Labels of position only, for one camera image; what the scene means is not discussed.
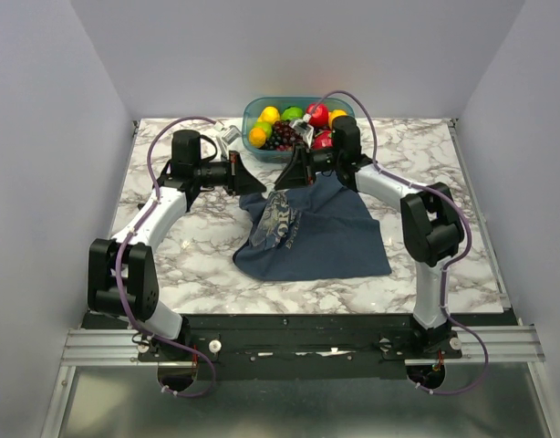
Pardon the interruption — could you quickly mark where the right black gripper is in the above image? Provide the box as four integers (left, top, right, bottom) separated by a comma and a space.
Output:
273, 142, 341, 193

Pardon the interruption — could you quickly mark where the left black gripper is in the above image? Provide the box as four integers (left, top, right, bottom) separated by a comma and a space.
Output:
194, 151, 267, 196

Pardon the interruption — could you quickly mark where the blue printed tank top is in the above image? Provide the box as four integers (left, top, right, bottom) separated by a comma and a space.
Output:
233, 176, 392, 282

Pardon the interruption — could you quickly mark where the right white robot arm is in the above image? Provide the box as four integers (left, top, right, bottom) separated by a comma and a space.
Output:
275, 116, 465, 358

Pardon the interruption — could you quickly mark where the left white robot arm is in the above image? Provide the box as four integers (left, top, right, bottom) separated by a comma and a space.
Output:
88, 130, 266, 360

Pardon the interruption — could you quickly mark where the dark grape bunch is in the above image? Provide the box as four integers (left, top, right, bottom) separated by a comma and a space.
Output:
262, 120, 303, 151

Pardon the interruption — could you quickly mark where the red pomegranate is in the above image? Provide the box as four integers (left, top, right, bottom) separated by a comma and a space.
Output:
311, 130, 333, 150

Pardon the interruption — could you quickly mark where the orange fruit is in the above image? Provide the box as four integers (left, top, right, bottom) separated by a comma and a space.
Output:
248, 127, 267, 149

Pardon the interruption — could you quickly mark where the light green fruit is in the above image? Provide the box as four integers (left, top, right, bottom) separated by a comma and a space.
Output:
254, 120, 273, 138

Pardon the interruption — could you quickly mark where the green lime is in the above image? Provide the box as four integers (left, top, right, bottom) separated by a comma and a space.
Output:
281, 106, 305, 121

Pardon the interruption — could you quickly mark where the red apple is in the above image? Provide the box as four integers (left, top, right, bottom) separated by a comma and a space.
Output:
306, 102, 329, 128

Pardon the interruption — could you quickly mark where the yellow lemon left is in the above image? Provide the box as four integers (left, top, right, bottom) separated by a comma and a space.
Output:
258, 106, 281, 125

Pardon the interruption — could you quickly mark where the yellow lemon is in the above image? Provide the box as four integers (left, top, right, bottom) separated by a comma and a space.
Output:
328, 109, 347, 128
258, 106, 281, 125

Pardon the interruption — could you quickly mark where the yellow lemon right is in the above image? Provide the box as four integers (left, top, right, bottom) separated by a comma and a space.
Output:
328, 109, 347, 128

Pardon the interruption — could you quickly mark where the teal plastic fruit container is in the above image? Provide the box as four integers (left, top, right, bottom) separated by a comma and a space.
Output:
242, 96, 355, 163

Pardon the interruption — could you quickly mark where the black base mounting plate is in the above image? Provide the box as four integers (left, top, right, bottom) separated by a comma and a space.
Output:
80, 310, 518, 392

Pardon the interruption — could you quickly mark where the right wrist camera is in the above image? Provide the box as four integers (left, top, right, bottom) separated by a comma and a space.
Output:
289, 114, 315, 146

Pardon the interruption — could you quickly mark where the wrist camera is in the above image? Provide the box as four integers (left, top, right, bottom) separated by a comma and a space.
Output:
289, 114, 315, 146
216, 126, 243, 160

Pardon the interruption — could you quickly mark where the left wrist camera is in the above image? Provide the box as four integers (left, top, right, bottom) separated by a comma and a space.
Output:
216, 126, 243, 160

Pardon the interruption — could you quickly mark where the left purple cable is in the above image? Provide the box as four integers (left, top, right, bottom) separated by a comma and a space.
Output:
115, 116, 226, 399

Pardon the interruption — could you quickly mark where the aluminium rail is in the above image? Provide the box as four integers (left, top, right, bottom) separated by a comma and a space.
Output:
61, 326, 545, 367

